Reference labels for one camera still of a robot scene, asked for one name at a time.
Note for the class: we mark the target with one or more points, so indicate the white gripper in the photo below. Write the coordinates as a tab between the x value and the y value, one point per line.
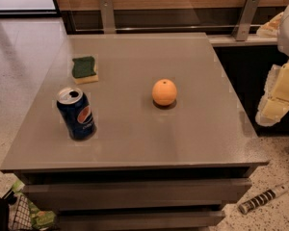
275	101

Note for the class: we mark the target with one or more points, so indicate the blue pepsi can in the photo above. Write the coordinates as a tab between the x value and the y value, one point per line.
76	111

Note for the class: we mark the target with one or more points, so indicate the orange fruit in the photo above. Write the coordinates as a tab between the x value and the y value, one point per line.
164	92

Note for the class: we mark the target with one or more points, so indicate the green yellow sponge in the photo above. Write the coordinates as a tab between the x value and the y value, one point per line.
84	70

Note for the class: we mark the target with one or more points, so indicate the green snack bag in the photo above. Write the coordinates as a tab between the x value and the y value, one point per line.
41	220

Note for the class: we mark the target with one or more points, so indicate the black bag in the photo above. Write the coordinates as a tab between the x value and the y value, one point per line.
5	202

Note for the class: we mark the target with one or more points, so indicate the right metal bracket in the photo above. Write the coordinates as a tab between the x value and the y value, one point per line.
242	29

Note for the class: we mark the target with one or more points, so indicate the metal bracket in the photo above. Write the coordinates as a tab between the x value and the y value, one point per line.
242	29
107	16

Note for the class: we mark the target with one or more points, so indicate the metal rail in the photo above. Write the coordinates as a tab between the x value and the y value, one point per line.
209	29

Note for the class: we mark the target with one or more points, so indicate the striped handle tool on floor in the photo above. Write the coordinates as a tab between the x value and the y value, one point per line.
262	199

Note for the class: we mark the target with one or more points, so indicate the left metal bracket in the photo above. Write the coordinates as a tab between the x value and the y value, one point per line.
107	16

